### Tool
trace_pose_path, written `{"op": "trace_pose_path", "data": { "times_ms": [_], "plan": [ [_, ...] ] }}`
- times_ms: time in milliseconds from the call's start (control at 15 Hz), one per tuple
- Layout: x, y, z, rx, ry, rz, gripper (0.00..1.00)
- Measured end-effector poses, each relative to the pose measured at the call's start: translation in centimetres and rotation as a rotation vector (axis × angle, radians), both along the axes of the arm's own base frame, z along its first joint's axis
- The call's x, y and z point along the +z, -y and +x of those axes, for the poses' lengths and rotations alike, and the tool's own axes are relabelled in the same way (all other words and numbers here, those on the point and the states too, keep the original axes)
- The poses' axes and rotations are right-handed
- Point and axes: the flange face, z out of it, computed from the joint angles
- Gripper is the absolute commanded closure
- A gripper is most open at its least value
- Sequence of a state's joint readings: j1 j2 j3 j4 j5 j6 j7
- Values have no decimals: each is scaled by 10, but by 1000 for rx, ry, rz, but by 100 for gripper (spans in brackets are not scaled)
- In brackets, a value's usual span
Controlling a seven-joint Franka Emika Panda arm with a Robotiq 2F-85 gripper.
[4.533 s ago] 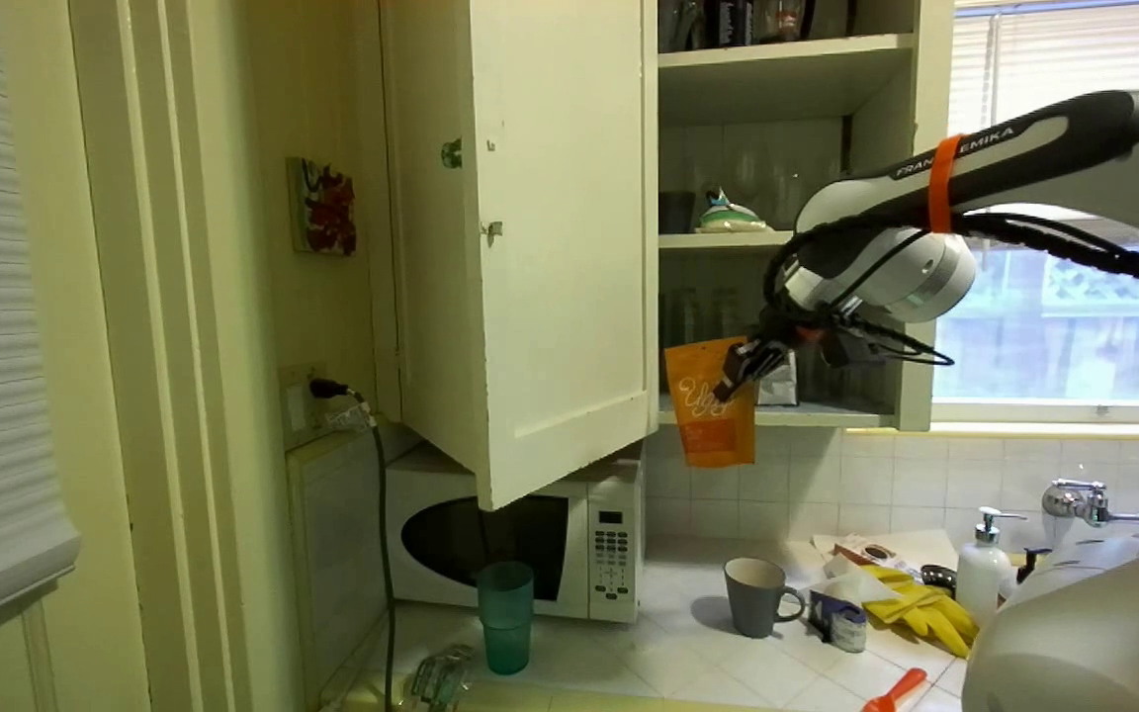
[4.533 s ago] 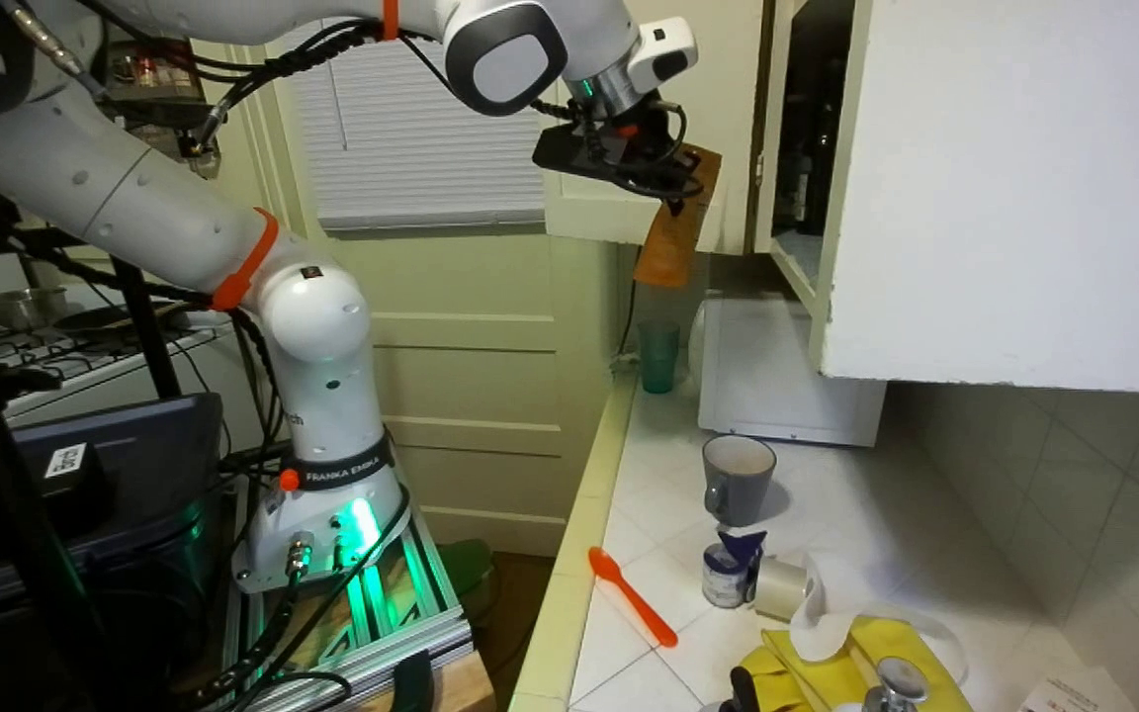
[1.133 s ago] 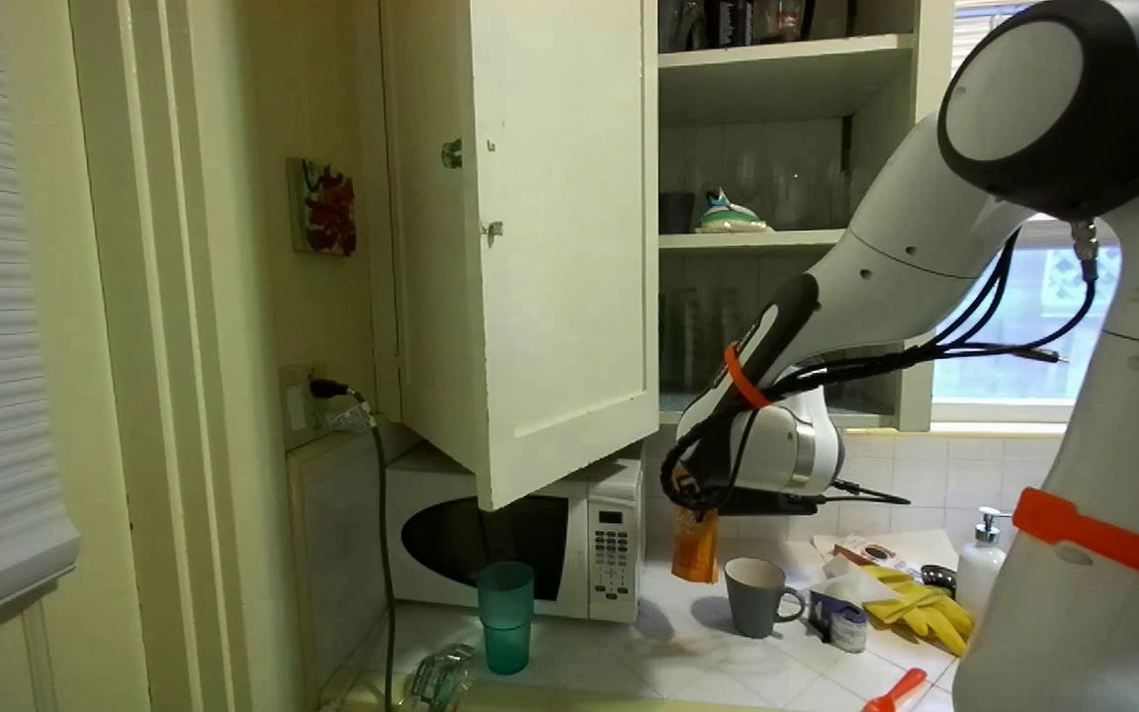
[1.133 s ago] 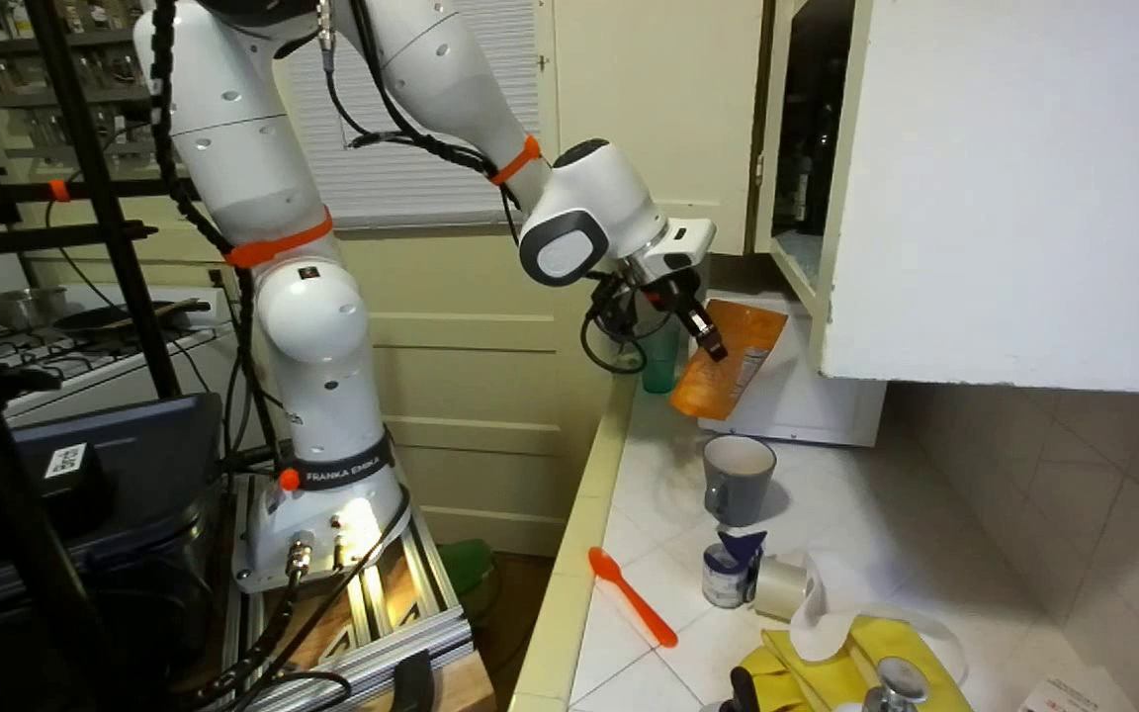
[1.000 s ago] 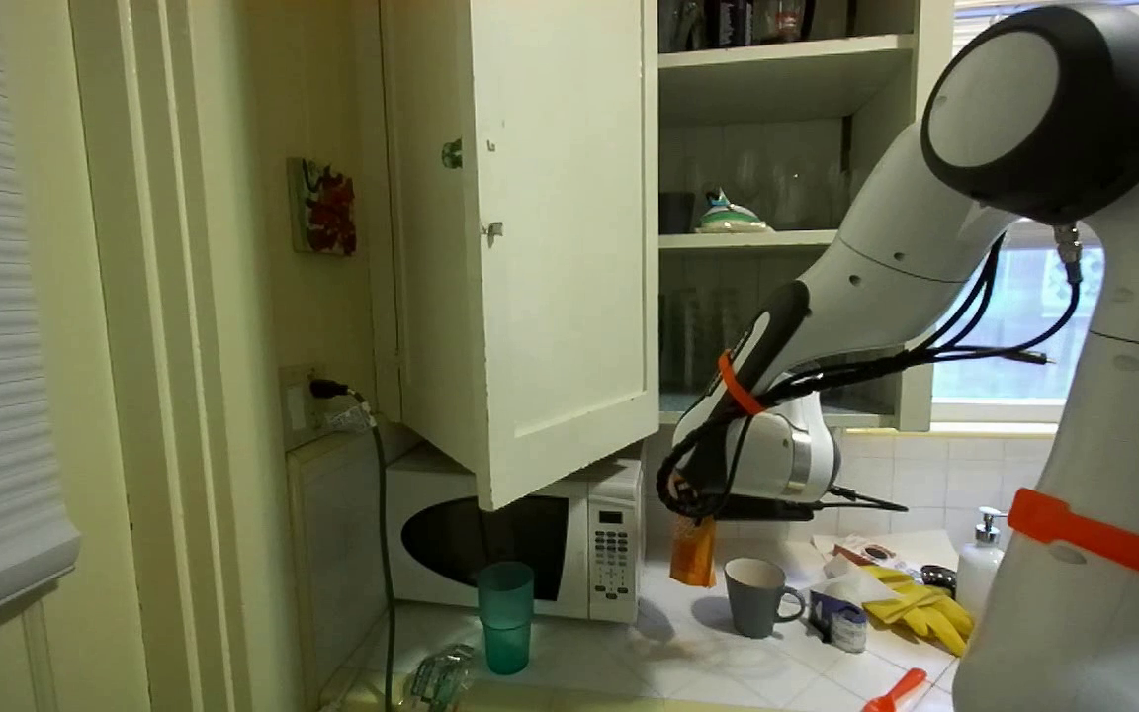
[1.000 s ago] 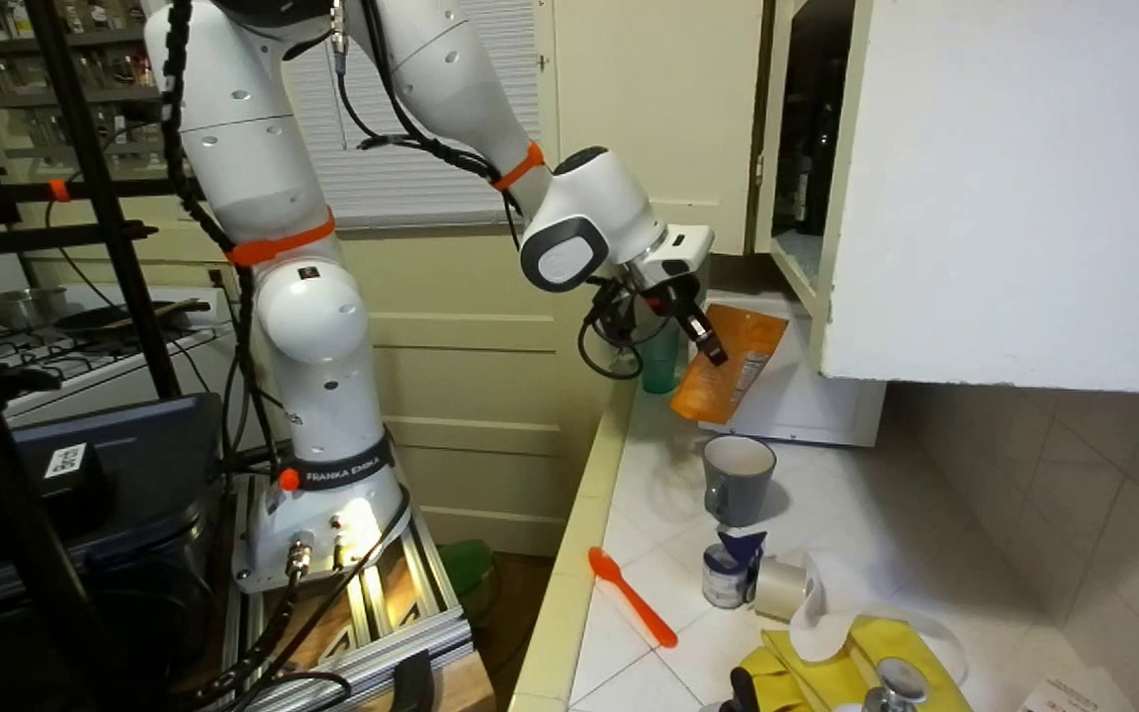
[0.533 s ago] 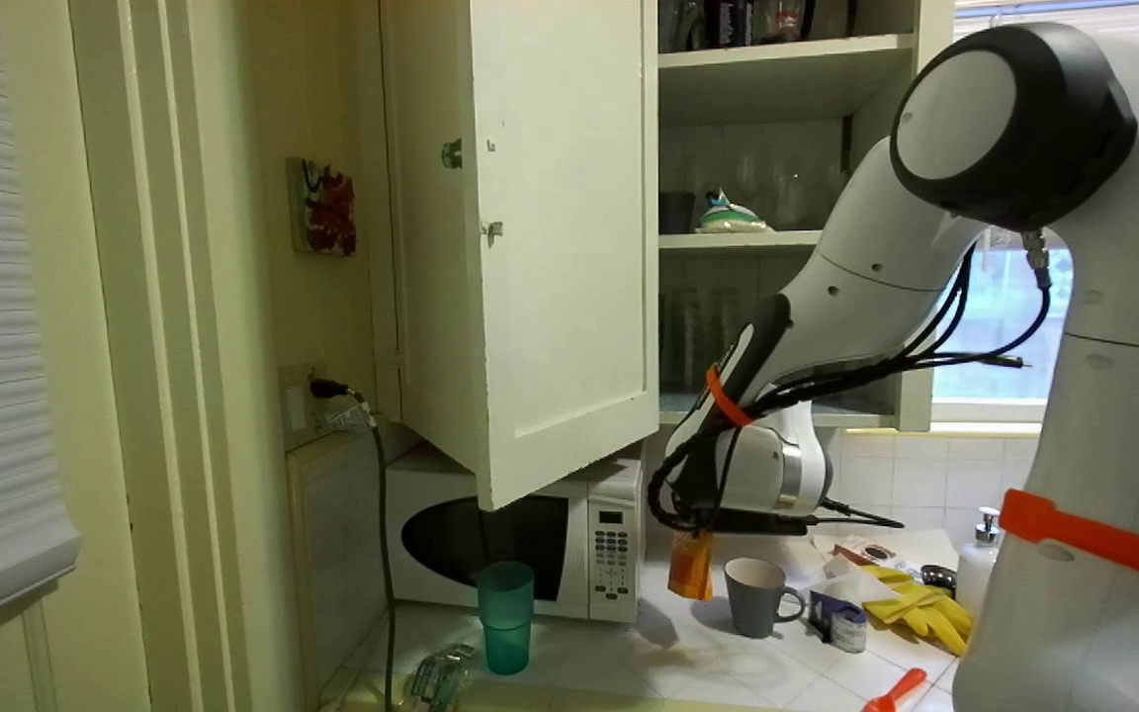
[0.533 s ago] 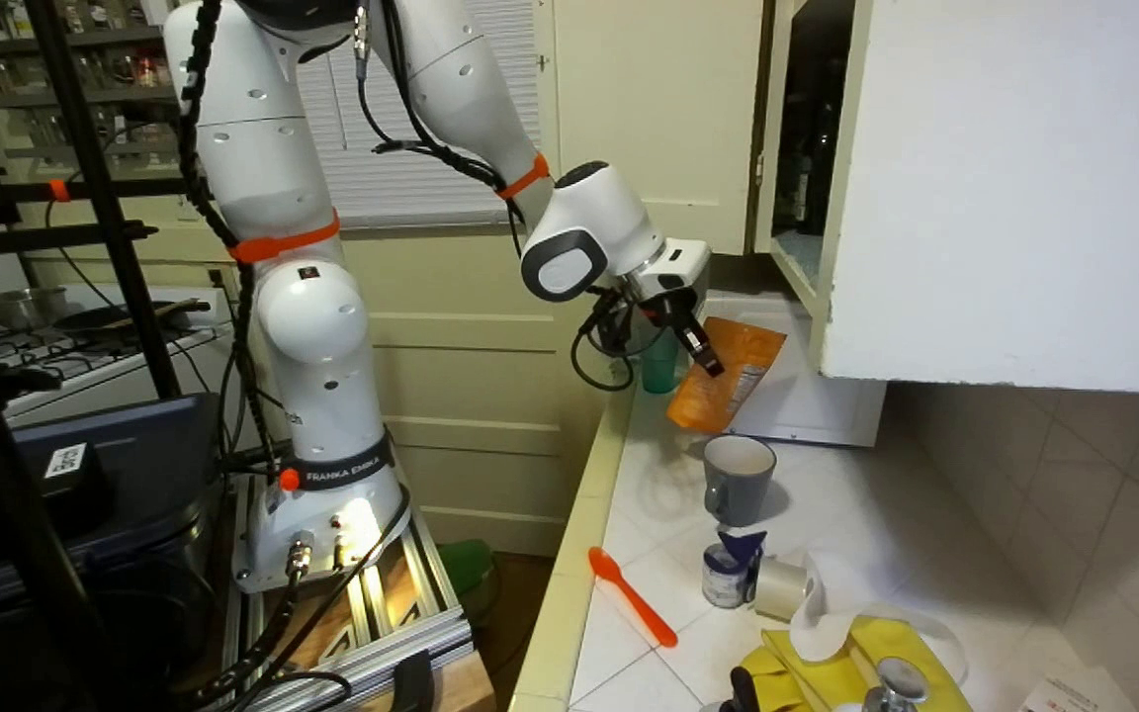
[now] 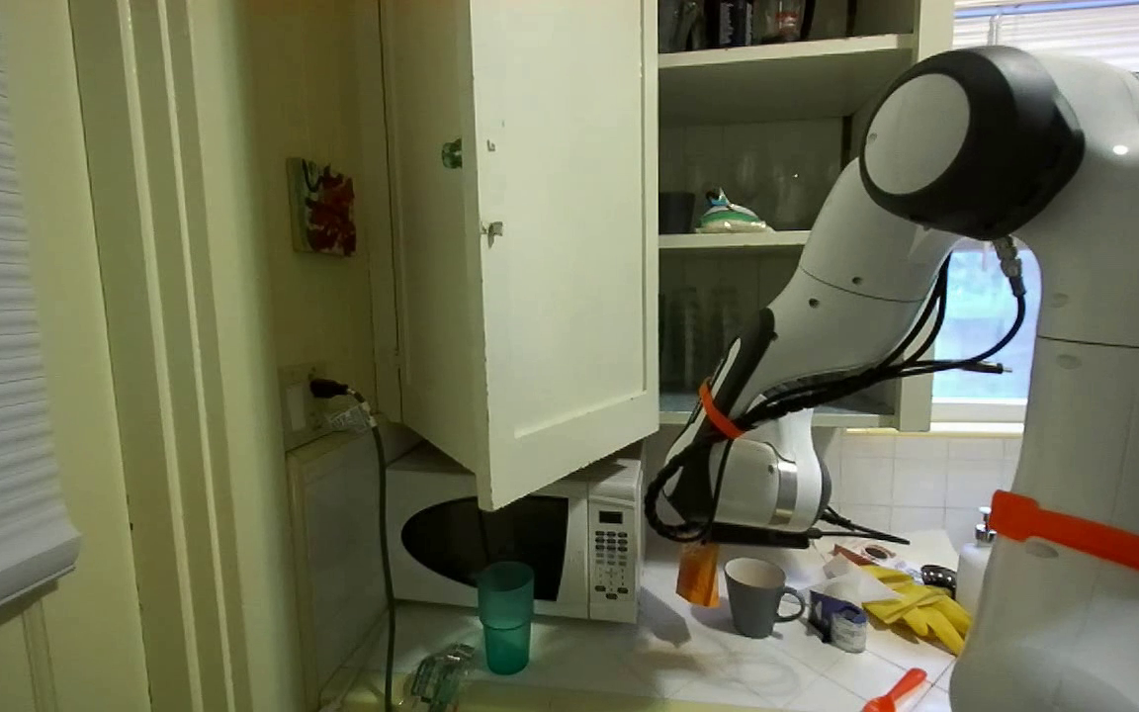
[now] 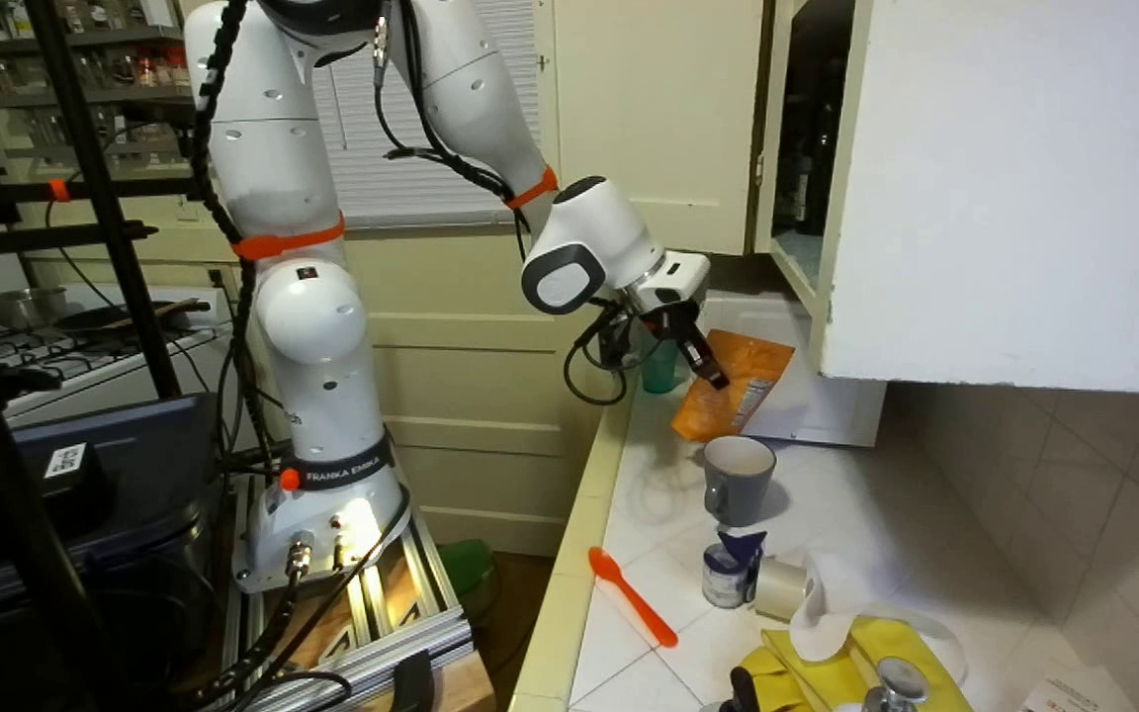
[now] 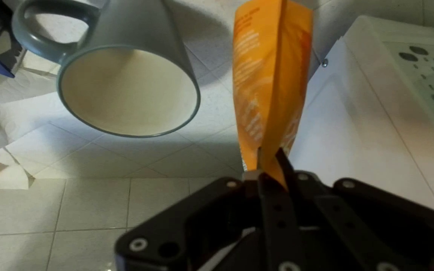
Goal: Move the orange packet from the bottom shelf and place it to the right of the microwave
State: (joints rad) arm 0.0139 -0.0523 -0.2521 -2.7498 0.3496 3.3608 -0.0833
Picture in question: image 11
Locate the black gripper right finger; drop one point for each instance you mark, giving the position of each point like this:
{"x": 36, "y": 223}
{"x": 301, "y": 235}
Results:
{"x": 369, "y": 226}

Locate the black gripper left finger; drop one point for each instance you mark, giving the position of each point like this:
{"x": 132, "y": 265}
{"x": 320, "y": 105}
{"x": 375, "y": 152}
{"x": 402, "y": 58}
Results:
{"x": 188, "y": 215}

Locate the orange packet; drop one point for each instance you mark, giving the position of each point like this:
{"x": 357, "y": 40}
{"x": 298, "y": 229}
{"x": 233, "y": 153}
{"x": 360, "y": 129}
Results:
{"x": 271, "y": 75}

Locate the white appliance with buttons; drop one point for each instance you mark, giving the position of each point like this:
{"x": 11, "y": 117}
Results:
{"x": 369, "y": 114}

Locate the grey mug cream inside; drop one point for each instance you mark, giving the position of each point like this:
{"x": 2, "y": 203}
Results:
{"x": 128, "y": 90}

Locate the white brown paper wrapper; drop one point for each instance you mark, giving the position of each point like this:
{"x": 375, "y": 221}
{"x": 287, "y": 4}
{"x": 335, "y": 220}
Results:
{"x": 7, "y": 173}

